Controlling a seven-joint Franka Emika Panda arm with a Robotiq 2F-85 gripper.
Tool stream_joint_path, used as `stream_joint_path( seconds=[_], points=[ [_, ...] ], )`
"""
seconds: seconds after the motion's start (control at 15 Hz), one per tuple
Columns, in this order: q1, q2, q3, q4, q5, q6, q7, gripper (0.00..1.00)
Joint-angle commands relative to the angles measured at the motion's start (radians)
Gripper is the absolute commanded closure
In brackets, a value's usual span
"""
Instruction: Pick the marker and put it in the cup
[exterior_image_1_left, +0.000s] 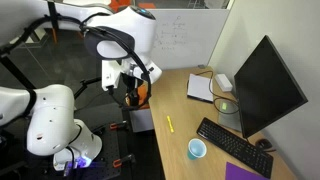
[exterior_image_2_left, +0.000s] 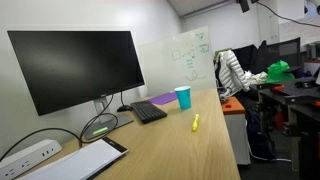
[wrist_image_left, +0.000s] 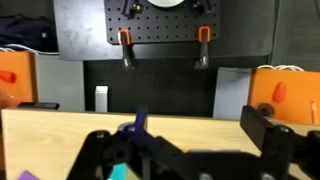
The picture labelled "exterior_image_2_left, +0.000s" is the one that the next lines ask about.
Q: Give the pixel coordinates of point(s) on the yellow highlighter marker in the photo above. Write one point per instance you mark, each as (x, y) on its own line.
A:
(195, 123)

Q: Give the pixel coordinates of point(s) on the white puffer jacket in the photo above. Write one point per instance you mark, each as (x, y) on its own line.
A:
(230, 74)

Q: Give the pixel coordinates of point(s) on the black computer monitor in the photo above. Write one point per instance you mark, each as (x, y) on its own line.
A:
(67, 68)

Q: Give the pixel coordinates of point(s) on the glass whiteboard panel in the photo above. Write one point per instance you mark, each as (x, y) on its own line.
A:
(185, 59)

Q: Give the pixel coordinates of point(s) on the silver monitor stand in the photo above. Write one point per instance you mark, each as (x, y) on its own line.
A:
(105, 121)

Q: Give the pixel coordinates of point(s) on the black office chair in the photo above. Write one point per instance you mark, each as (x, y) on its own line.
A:
(288, 51)

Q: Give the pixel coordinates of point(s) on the white cabinet with orange top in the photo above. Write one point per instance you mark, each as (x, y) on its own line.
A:
(234, 114)

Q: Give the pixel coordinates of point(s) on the teal plastic cup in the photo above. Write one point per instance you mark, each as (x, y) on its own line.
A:
(183, 96)

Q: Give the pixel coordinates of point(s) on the black side desk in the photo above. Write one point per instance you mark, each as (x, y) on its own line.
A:
(300, 97)

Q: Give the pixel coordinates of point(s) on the green plastic bag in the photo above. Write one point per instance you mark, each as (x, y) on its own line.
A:
(277, 72)

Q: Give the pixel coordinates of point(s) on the purple mouse pad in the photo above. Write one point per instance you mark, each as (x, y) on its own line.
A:
(164, 98)

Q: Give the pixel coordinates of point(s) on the black computer keyboard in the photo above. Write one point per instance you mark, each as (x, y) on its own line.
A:
(146, 112)

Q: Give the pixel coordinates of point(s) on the white power strip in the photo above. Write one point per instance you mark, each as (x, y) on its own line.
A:
(22, 161)

